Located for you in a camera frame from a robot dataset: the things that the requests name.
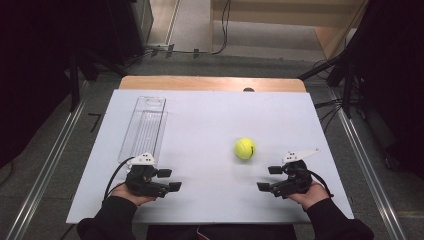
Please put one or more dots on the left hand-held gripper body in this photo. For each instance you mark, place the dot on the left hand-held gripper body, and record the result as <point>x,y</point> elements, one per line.
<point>144,181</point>

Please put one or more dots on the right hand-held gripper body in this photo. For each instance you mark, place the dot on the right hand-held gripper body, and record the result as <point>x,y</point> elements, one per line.
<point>294,181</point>

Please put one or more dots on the yellow tennis ball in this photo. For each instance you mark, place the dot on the yellow tennis ball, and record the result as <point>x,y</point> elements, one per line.
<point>245,148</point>

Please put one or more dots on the clear plastic tray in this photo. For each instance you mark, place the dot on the clear plastic tray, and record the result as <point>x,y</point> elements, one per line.
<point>146,123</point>

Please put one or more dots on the person's right hand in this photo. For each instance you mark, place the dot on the person's right hand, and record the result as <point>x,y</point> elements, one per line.
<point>310,196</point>

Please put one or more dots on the person's left hand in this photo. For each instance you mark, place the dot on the person's left hand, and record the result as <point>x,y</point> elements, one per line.
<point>128,197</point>

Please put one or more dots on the person's dark clothing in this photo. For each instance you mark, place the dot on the person's dark clothing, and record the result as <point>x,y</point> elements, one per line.
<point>233,233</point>

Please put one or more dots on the white table board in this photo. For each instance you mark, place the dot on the white table board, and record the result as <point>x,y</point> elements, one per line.
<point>206,126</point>

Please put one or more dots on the wooden table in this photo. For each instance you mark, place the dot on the wooden table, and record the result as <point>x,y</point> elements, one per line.
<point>200,83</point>

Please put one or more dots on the black metal stand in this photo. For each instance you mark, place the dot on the black metal stand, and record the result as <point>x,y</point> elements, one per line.
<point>75,83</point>
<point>346,90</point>

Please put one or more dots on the dark curtain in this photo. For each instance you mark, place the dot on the dark curtain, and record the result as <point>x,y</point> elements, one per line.
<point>393,83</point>
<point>33,66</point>

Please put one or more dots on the grey cabinet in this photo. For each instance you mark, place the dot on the grey cabinet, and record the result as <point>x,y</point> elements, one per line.
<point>143,20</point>

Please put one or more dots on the light wooden shelf unit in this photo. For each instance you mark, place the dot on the light wooden shelf unit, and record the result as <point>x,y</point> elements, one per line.
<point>300,13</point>

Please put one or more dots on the metal floor rail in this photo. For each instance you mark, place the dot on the metal floor rail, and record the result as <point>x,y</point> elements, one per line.
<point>50,166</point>
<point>366,166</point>

